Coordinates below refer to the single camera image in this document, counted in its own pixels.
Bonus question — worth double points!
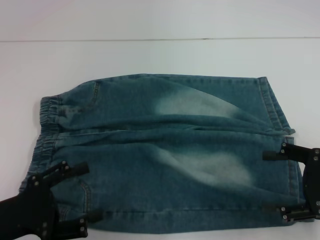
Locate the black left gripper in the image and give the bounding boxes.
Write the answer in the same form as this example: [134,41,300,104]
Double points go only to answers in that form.
[0,160,104,240]

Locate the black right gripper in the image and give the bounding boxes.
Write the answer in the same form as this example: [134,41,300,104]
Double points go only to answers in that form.
[261,142,320,222]

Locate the blue denim shorts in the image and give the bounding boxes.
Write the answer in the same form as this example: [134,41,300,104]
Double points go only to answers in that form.
[18,73,307,235]

